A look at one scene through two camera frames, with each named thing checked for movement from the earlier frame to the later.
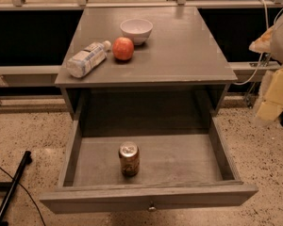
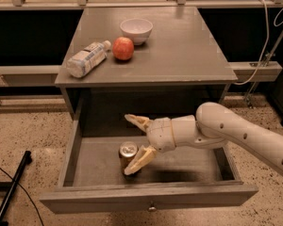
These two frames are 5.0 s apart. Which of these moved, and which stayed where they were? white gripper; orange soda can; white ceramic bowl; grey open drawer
Moved: white gripper
Stayed: white ceramic bowl; orange soda can; grey open drawer
